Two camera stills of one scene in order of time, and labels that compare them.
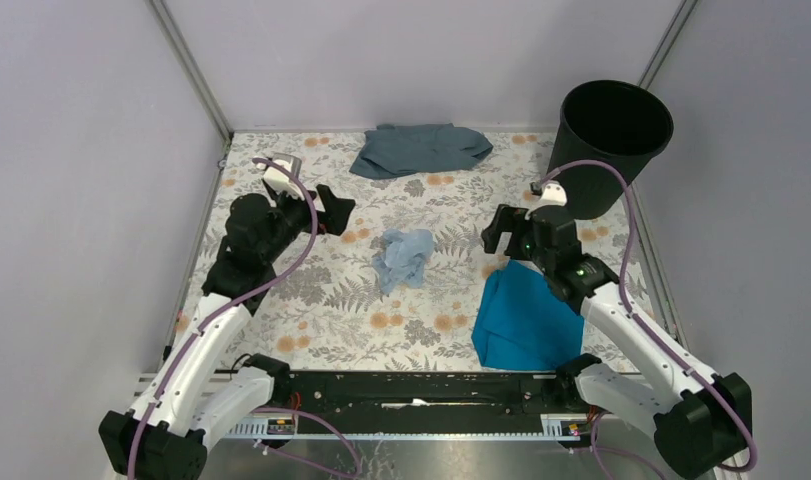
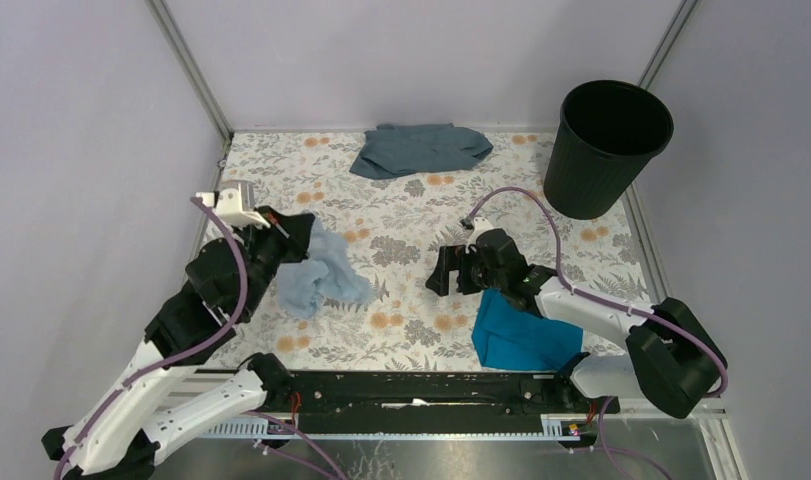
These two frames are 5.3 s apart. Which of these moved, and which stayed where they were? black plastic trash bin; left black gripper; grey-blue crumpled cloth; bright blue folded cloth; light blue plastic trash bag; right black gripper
Moved: right black gripper; light blue plastic trash bag; left black gripper
Stayed: bright blue folded cloth; grey-blue crumpled cloth; black plastic trash bin
